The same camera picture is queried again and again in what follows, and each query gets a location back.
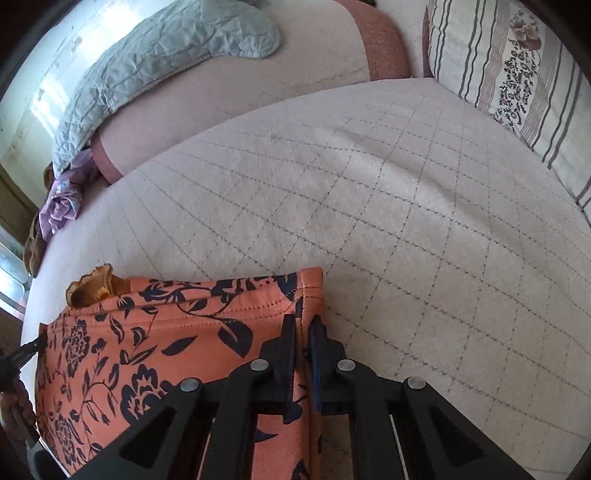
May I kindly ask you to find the orange floral blouse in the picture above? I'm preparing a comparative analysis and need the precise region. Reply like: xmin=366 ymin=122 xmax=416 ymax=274
xmin=35 ymin=268 xmax=325 ymax=473

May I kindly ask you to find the pink quilted bed cover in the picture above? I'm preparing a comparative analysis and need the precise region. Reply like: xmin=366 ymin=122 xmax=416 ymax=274
xmin=23 ymin=79 xmax=590 ymax=479

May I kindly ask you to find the striped floral pillow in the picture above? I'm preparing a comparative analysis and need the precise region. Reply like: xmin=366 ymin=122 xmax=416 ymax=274
xmin=426 ymin=1 xmax=590 ymax=213

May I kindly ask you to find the person's left hand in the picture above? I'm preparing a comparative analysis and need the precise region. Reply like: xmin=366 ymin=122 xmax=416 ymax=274
xmin=1 ymin=378 xmax=36 ymax=436

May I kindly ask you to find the brown garment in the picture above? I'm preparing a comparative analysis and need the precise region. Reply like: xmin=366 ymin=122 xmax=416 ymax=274
xmin=23 ymin=164 xmax=55 ymax=278

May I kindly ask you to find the purple floral garment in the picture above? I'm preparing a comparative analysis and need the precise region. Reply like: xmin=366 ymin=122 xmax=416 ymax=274
xmin=39 ymin=148 xmax=98 ymax=241

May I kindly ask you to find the pink bolster pillow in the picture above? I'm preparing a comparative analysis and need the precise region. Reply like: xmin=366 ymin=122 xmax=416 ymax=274
xmin=91 ymin=1 xmax=411 ymax=183

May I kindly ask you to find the grey quilted blanket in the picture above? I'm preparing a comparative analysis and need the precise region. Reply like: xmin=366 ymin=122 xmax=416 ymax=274
xmin=51 ymin=1 xmax=281 ymax=176

